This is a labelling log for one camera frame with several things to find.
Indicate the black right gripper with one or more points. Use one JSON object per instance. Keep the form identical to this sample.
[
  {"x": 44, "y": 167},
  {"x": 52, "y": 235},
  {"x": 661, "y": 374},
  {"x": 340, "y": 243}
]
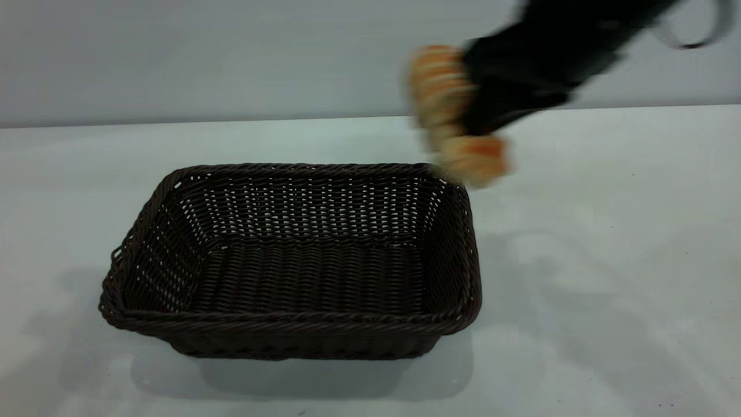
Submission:
[{"x": 550, "y": 40}]

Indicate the orange ridged bread roll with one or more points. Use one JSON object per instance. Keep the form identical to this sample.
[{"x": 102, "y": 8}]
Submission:
[{"x": 448, "y": 110}]

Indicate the dark brown wicker basket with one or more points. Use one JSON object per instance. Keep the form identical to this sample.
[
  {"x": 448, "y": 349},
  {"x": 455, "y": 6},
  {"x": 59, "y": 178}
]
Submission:
[{"x": 289, "y": 272}]

